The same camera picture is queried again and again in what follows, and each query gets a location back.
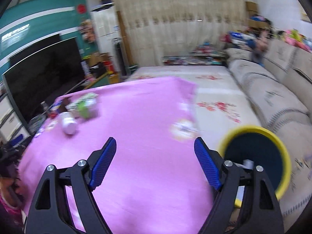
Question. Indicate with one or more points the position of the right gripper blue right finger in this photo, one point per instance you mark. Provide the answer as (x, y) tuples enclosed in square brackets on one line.
[(260, 210)]

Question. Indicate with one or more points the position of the cardboard boxes stack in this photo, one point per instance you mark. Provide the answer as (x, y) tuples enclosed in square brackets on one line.
[(252, 14)]

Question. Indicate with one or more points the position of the beige sofa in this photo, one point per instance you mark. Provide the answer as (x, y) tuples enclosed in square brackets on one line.
[(280, 94)]

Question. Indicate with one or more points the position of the pink floral tablecloth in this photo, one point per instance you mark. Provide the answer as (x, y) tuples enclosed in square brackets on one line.
[(155, 183)]

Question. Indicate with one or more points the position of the white foam net wrap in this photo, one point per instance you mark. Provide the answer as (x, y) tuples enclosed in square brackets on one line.
[(72, 107)]

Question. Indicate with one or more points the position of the yellow rimmed blue trash bin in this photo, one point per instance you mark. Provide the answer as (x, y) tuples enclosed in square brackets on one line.
[(263, 148)]

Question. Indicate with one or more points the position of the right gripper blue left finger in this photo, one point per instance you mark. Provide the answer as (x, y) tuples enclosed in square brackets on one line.
[(63, 201)]

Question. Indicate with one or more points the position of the plush toys pile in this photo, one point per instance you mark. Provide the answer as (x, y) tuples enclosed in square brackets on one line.
[(294, 38)]

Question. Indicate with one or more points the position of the beige patterned curtain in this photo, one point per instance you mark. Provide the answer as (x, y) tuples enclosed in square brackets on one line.
[(158, 28)]

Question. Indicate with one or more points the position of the wooden tv cabinet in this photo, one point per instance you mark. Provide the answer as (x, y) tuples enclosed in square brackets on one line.
[(11, 125)]

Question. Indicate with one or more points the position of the green white packet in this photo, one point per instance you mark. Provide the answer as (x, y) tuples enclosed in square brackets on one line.
[(87, 109)]

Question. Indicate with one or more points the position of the white pill bottle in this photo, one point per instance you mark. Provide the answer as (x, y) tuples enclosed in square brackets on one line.
[(68, 123)]

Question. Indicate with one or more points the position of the black television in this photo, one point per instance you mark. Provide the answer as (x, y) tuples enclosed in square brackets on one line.
[(44, 76)]

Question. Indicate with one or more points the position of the artificial flower wall decoration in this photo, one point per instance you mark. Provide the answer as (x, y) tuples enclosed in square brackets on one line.
[(87, 31)]

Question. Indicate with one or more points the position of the white floral bedspread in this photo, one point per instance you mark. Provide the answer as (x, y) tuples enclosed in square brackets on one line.
[(220, 105)]

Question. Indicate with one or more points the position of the black tower fan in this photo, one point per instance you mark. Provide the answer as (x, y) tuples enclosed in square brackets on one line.
[(120, 56)]

